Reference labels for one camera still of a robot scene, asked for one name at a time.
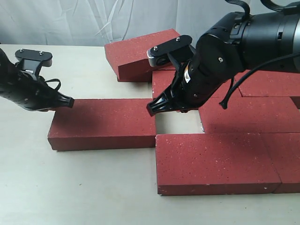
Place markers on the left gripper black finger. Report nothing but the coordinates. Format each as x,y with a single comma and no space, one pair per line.
61,100

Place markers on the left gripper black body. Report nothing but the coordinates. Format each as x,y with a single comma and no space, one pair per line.
23,88

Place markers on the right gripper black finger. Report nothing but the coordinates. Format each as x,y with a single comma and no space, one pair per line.
167,101

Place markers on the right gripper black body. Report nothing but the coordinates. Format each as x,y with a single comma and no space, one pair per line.
217,59

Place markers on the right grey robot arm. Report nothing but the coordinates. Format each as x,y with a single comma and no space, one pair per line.
269,42

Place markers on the back left base brick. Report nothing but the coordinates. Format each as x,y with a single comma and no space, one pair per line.
170,67

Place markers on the base brick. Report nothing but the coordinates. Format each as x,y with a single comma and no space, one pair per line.
284,151
170,67
214,164

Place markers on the middle row red brick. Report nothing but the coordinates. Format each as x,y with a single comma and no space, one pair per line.
251,115

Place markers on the front left base brick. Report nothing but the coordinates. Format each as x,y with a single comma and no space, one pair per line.
214,164

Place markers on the front right base brick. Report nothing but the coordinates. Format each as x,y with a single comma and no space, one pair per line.
284,151

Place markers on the blue-grey backdrop cloth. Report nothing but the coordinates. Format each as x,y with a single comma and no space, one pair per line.
99,22

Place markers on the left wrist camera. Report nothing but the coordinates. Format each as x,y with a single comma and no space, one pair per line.
33,60

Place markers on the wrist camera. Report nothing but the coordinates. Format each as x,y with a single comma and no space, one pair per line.
179,48
33,60

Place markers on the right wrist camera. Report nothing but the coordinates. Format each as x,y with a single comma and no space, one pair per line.
179,48

